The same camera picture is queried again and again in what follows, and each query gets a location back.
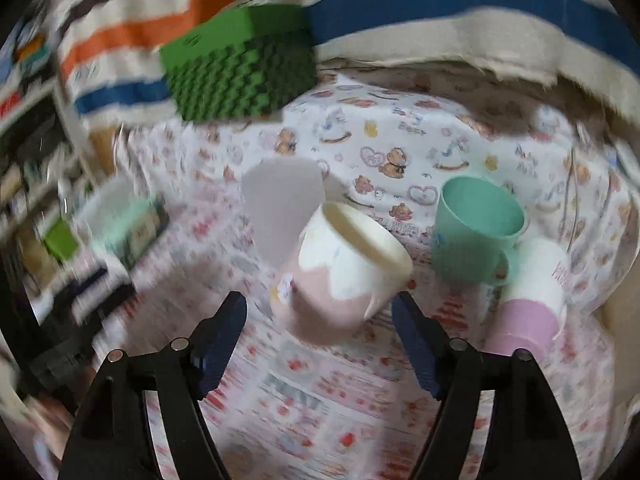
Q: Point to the printed bear cloth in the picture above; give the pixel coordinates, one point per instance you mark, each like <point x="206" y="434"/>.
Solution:
<point x="400" y="240"/>

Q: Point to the white container with teal box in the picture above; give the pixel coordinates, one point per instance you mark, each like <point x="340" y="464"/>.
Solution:
<point x="125" y="225"/>

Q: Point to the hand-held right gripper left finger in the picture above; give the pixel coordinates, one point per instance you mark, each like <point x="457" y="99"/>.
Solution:
<point x="222" y="342"/>

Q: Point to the white paper cup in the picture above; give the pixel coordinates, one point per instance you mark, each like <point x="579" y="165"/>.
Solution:
<point x="282" y="205"/>

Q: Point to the pink and cream cup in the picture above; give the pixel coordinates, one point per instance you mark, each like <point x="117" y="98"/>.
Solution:
<point x="340" y="280"/>

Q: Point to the teal plastic mug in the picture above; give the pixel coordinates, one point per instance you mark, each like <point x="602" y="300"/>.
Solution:
<point x="472" y="230"/>

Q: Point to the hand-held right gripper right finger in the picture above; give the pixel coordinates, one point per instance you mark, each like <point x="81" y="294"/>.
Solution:
<point x="415" y="342"/>

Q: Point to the white and purple cup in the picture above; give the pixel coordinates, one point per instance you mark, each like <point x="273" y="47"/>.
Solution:
<point x="532" y="305"/>

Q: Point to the green woven box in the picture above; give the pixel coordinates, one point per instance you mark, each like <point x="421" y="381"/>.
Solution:
<point x="240" y="75"/>

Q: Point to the striped blanket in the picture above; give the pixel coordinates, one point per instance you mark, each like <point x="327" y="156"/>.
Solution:
<point x="350" y="15"/>

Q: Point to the small green box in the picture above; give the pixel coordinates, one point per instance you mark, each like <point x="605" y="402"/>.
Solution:
<point x="60" y="241"/>

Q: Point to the white storage shelf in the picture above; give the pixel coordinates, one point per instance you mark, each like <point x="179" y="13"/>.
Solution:
<point x="35" y="160"/>

